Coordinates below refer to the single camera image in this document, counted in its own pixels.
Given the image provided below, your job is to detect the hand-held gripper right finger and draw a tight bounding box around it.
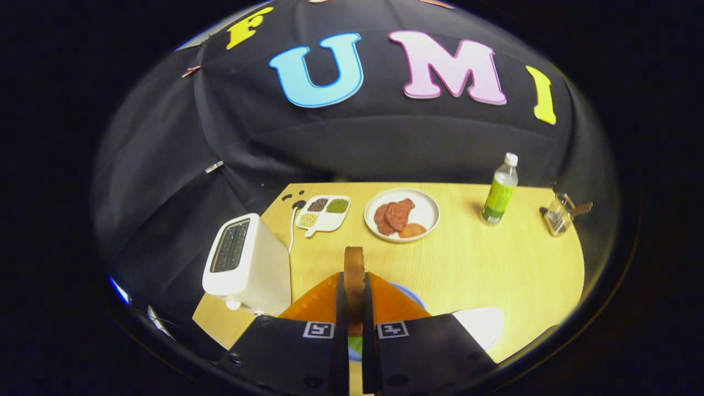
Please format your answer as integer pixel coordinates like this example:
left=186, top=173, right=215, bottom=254
left=362, top=271, right=498, bottom=395

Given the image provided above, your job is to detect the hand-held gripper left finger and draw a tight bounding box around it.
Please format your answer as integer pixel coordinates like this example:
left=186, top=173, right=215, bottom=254
left=219, top=272, right=350, bottom=396

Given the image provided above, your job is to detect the brown-crust toast bread slice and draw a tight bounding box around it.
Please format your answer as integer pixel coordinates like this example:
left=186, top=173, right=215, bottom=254
left=344, top=246, right=366, bottom=337

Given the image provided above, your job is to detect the blue round plate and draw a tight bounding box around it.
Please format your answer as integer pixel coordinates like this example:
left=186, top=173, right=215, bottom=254
left=348, top=282, right=427, bottom=362

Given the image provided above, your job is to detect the white toaster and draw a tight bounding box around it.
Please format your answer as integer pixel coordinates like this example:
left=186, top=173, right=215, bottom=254
left=202, top=213, right=292, bottom=316

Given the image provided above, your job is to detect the white square plate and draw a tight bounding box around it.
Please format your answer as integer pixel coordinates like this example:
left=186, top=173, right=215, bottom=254
left=452, top=306, right=505, bottom=353

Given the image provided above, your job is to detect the white divided bean dish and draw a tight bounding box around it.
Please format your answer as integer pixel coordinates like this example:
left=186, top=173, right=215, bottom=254
left=295, top=195, right=351, bottom=238

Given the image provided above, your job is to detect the brown meat patty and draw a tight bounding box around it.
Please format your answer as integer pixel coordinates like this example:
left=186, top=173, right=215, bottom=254
left=374, top=202, right=394, bottom=236
left=385, top=198, right=416, bottom=232

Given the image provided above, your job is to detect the white round plate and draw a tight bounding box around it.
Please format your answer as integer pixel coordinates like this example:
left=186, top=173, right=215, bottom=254
left=364, top=188, right=441, bottom=243

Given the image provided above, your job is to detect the green label plastic bottle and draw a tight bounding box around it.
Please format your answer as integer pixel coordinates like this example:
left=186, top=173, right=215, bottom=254
left=481, top=152, right=519, bottom=227

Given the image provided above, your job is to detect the black backdrop cloth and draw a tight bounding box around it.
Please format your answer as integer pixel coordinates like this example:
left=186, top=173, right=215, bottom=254
left=91, top=0, right=619, bottom=331

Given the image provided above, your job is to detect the white toaster cable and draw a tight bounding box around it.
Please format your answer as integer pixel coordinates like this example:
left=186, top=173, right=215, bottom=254
left=288, top=201, right=306, bottom=254

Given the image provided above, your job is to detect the small metal wire basket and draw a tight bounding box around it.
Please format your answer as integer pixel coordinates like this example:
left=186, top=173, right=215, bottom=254
left=539, top=192, right=593, bottom=237

